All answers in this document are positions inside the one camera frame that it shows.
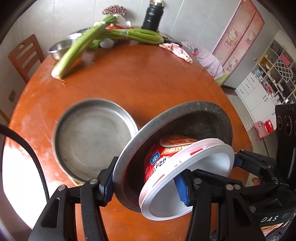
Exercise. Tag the lilac garment on chair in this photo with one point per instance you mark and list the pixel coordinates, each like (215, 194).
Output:
(205, 58)

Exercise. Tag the steel bowl at table back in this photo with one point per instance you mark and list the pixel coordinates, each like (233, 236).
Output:
(60, 48)

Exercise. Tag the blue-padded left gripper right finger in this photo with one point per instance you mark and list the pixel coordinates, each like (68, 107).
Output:
(196, 189)

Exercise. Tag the steel bowl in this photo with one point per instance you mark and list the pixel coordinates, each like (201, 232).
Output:
(194, 119)
(60, 48)

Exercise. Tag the brown wooden chair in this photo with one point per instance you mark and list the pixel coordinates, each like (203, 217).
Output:
(25, 55)

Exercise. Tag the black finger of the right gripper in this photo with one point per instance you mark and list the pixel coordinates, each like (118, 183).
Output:
(261, 166)

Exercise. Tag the pink crumpled cloth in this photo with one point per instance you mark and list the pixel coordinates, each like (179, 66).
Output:
(177, 50)

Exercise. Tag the wall power socket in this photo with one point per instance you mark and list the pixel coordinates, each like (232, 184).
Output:
(12, 96)

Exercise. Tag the steel pan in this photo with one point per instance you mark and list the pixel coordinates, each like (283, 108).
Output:
(88, 135)

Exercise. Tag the white shelf cabinet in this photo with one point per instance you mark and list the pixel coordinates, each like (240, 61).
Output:
(271, 81)

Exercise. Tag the black induction cooker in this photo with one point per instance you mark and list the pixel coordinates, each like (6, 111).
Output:
(285, 130)

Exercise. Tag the celery bunch back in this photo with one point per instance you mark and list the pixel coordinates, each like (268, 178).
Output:
(137, 34)

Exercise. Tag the large red instant-noodle bowl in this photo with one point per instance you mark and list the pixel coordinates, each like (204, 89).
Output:
(158, 199)

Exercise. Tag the light wooden chair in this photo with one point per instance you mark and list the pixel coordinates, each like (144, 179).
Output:
(4, 116)

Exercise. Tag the white foam net fruit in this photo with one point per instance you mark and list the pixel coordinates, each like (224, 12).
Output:
(106, 43)

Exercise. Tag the pink kids stool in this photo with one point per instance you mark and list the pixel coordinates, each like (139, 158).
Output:
(261, 130)

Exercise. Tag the dark red flower bunch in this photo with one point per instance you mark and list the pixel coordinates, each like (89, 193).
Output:
(115, 9)

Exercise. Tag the yellow shell-shaped plate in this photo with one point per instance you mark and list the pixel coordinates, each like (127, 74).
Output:
(76, 183)

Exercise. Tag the celery stalk front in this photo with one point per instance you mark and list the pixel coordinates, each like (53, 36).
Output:
(79, 46)

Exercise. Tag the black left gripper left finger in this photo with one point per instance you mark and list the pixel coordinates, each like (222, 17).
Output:
(94, 194)

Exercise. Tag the pink Hello Kitty curtain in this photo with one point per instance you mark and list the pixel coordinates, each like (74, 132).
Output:
(238, 37)

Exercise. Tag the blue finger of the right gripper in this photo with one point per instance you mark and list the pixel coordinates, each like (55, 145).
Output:
(237, 161)

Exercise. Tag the red kids stool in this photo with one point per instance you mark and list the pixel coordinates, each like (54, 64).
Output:
(269, 126)

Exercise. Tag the black thermos bottle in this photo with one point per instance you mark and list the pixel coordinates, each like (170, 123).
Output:
(153, 15)

